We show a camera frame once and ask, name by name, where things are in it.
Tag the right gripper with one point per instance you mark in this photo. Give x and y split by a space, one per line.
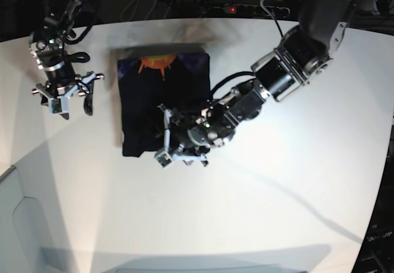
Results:
82 86

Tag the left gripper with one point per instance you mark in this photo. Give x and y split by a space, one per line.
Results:
174 132

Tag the black T-shirt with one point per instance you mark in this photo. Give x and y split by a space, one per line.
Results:
180 81

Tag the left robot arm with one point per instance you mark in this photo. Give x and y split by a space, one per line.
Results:
303 52

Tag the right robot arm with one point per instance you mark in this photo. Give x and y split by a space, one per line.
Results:
48 47

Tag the black power strip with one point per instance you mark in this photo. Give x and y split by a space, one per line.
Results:
250 11

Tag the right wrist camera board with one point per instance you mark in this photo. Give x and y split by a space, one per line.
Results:
58 105

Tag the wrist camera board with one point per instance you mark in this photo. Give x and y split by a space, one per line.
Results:
164 158
58 105

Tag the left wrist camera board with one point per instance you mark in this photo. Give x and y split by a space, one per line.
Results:
164 158

